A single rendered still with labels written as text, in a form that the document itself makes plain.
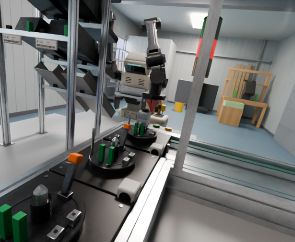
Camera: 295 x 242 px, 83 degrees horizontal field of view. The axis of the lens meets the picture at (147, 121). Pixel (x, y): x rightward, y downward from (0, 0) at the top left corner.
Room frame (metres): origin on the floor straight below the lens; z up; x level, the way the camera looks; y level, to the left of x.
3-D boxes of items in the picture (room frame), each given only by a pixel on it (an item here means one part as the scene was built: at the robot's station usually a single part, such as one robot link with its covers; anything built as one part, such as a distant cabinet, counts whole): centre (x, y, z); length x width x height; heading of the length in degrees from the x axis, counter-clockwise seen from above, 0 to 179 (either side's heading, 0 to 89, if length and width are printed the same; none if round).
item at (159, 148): (0.58, -0.05, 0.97); 0.05 x 0.05 x 0.04; 75
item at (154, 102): (0.80, 0.00, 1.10); 0.07 x 0.07 x 0.09; 75
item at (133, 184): (0.45, 0.08, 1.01); 0.24 x 0.24 x 0.13; 75
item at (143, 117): (0.69, 0.02, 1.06); 0.08 x 0.04 x 0.07; 164
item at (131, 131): (0.70, 0.02, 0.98); 0.14 x 0.14 x 0.02
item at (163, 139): (0.70, 0.02, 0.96); 0.24 x 0.24 x 0.02; 75
